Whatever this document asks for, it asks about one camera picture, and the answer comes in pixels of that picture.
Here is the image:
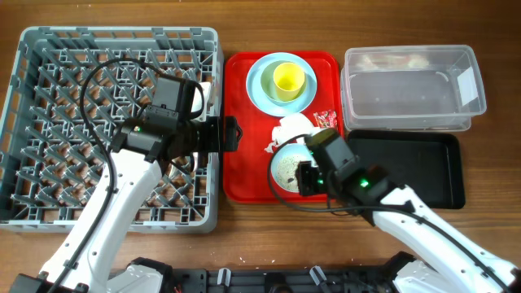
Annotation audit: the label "clear plastic bin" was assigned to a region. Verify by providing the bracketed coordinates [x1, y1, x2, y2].
[340, 45, 487, 132]

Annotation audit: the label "yellow plastic cup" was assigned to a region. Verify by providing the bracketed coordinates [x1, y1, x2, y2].
[273, 62, 305, 102]

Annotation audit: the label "white napkin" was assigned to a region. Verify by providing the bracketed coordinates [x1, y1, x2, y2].
[264, 113, 322, 153]

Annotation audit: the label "large light blue plate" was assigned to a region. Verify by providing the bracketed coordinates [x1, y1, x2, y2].
[246, 52, 317, 117]

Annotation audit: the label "red snack wrapper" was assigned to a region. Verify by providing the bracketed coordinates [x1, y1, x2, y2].
[313, 110, 338, 129]

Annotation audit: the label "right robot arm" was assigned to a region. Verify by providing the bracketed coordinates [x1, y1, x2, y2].
[296, 162, 520, 292]

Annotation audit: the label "white plastic spoon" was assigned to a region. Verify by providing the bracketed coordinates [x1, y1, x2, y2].
[191, 81, 212, 121]

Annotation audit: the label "black plastic tray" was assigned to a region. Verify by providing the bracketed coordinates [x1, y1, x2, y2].
[347, 129, 466, 209]

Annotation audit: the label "red plastic tray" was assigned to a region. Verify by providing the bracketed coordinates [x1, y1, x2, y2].
[222, 51, 344, 203]

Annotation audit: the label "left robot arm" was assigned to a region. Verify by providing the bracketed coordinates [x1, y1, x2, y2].
[10, 116, 243, 292]

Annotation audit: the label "light green bowl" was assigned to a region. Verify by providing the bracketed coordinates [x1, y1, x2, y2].
[260, 61, 307, 105]

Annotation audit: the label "rice food leftovers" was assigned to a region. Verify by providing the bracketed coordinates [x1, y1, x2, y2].
[275, 155, 304, 193]

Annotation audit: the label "grey dishwasher rack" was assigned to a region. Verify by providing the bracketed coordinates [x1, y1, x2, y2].
[1, 27, 224, 233]

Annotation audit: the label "small light blue bowl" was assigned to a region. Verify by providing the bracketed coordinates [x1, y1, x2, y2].
[270, 143, 317, 193]

